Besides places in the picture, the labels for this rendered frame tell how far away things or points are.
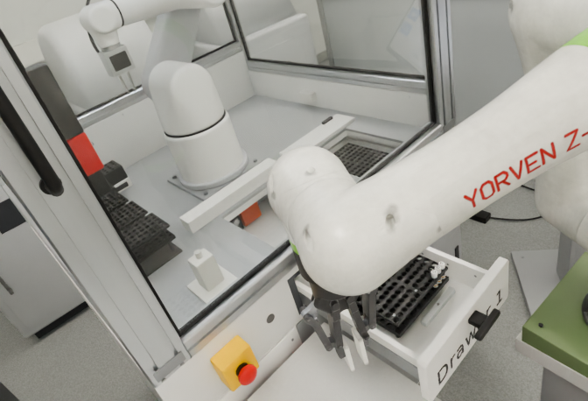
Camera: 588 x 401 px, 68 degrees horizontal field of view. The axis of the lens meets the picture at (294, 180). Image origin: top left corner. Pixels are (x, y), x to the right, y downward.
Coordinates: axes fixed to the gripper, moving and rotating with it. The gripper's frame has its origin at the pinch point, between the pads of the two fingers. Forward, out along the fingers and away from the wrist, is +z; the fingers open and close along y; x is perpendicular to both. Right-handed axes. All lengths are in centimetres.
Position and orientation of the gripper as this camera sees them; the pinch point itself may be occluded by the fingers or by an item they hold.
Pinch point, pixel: (353, 349)
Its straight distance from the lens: 82.3
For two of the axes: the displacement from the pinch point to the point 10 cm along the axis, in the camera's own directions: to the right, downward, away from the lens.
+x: -3.4, -4.3, 8.4
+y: 9.1, -3.8, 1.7
